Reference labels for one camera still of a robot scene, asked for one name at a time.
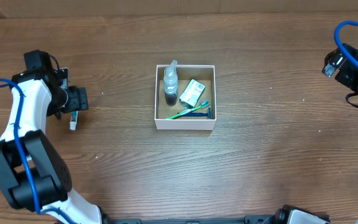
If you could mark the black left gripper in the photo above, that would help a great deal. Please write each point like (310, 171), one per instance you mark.
(79, 98)

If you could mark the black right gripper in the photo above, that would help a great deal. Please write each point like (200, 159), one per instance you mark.
(339, 66)

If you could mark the white teal toothpaste tube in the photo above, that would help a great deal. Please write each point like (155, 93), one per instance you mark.
(73, 120)

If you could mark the clear spray bottle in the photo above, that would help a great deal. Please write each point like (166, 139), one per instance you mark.
(170, 83)

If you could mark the green white soap packet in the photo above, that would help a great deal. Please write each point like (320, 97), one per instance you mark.
(191, 94)

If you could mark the green white toothbrush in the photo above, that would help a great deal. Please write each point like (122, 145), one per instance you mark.
(202, 105)

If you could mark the blue disposable razor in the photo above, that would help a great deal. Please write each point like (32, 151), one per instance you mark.
(208, 114)

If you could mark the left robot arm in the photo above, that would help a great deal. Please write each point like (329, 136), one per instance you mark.
(33, 176)

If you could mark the white cardboard box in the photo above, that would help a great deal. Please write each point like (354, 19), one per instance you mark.
(204, 74)

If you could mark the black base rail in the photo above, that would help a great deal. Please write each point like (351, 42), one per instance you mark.
(285, 215)

